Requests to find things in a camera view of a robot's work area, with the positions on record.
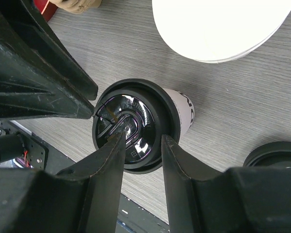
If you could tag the brown cardboard cup carrier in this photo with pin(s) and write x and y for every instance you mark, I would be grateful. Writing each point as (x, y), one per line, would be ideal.
(76, 6)

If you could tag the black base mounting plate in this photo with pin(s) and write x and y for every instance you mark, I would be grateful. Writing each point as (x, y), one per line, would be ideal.
(54, 204)

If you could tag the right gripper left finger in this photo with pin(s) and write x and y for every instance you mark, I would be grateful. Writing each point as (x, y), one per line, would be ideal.
(102, 174)

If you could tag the dark red round tray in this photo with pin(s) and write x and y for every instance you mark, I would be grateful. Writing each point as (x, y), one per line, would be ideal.
(46, 8)

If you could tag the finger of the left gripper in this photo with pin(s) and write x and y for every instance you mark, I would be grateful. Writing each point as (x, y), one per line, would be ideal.
(30, 87)
(27, 21)

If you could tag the black cup lid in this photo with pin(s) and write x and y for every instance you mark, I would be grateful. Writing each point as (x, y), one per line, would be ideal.
(143, 111)
(276, 154)

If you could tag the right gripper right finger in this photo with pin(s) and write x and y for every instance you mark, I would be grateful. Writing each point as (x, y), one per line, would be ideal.
(180, 171)

